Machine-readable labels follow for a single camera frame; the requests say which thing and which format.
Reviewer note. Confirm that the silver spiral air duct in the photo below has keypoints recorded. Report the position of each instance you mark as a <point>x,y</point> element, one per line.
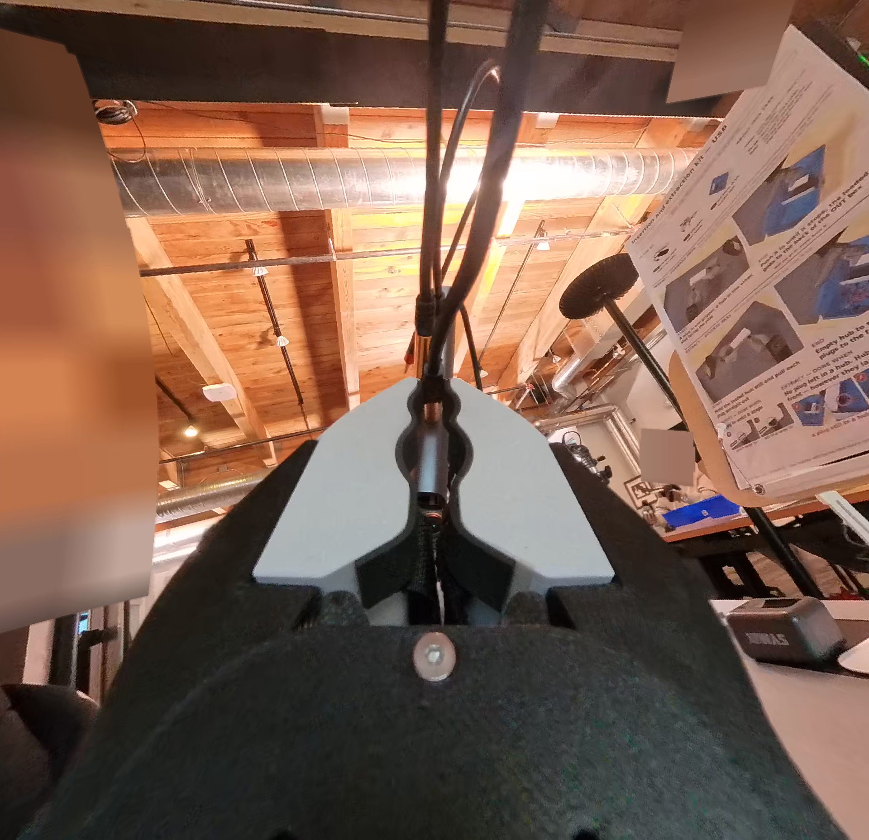
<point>271,178</point>

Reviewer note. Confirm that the small framed marker tag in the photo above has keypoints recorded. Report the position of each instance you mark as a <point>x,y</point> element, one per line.
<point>639,492</point>

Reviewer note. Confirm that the black disc pole stand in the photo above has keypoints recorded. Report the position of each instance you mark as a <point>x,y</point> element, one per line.
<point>597,287</point>

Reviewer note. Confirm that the instruction sign on stand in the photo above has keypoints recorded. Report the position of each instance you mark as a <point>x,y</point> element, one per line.
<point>781,256</point>

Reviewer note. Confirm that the blue plastic bin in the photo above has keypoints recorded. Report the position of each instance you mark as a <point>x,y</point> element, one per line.
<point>699,514</point>

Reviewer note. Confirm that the white ceiling access point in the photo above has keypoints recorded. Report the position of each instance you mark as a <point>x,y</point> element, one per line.
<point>218,392</point>

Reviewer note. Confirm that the long wooden work table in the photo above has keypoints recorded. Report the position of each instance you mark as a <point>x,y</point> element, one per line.
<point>781,514</point>

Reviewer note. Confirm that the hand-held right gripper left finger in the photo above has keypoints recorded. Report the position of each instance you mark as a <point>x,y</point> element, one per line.
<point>339,500</point>

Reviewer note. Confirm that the grey USB hub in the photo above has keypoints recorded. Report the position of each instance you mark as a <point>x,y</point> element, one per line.
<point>445,297</point>

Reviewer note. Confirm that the silver round air duct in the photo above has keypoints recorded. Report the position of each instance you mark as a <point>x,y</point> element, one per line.
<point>203,497</point>
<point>577,378</point>

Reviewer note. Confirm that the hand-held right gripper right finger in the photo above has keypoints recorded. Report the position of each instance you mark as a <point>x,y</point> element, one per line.
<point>536,507</point>

